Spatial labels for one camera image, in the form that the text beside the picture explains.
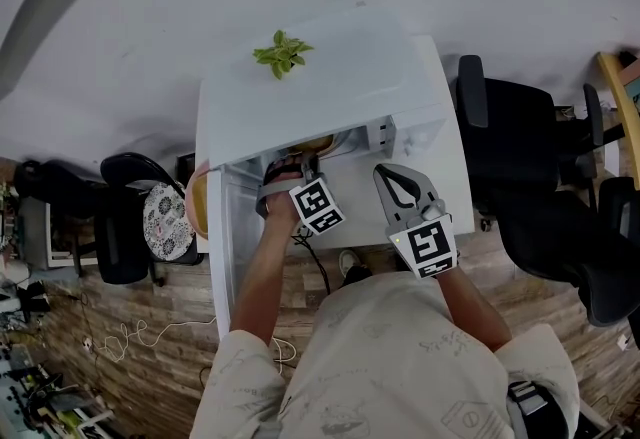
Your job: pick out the yellow food container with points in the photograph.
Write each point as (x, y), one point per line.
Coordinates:
(315, 144)

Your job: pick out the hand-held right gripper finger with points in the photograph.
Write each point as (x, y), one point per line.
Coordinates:
(427, 189)
(388, 204)

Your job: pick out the black folding chair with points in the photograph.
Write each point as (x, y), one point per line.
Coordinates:
(125, 227)

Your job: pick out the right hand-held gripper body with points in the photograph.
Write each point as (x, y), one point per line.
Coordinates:
(427, 244)

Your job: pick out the white microwave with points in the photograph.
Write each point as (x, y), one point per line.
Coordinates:
(320, 97)

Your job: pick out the yellow wooden board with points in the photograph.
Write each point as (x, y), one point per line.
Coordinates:
(622, 117)

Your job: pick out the person's white left shoe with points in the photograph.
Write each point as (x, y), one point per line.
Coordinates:
(349, 262)

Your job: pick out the person's cream printed shirt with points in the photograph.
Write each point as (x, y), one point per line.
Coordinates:
(400, 362)

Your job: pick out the person's left hand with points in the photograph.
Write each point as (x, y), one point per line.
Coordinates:
(282, 212)

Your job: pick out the small potted green plant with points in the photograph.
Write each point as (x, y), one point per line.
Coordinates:
(282, 52)

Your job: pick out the grey-backed office chair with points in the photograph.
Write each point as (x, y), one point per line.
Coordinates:
(565, 247)

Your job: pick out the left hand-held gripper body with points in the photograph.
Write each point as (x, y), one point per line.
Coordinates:
(320, 207)

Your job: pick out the pink round stool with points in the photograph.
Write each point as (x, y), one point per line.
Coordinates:
(192, 167)

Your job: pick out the white table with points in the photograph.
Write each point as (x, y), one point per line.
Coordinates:
(360, 212)

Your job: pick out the person's black trousers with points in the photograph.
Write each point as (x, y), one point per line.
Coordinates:
(357, 276)

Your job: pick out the person's right forearm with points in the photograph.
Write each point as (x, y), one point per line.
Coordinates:
(472, 309)

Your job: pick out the black office chair with armrests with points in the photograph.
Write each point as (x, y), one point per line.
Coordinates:
(515, 132)

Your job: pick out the person's left forearm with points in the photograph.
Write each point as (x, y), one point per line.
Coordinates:
(260, 287)

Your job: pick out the tall black high-back chair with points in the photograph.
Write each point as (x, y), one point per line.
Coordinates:
(60, 192)

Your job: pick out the floral patterned seat cushion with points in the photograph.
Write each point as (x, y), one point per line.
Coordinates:
(167, 222)

